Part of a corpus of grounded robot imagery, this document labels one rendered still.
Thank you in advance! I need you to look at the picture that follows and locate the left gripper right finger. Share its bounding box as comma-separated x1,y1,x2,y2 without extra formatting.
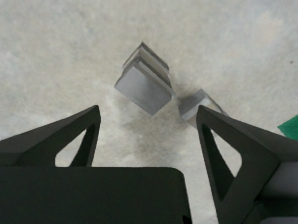
196,105,298,224

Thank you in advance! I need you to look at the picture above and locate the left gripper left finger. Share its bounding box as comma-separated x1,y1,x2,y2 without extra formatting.
0,105,101,167

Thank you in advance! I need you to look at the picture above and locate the green flat mat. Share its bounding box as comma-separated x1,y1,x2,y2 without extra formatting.
277,114,298,141

